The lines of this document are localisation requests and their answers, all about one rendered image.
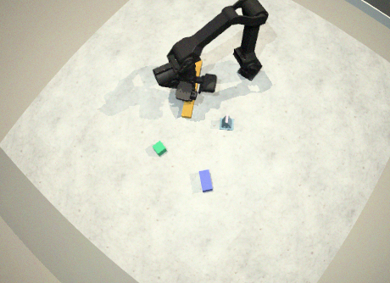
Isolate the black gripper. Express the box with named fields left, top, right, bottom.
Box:
left=161, top=70, right=217, bottom=93

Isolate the orange bar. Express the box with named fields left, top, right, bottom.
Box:
left=181, top=60, right=203, bottom=119

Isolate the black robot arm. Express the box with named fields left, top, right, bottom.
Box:
left=153, top=0, right=269, bottom=102

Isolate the small green block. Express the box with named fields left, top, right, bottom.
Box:
left=152, top=141, right=167, bottom=156

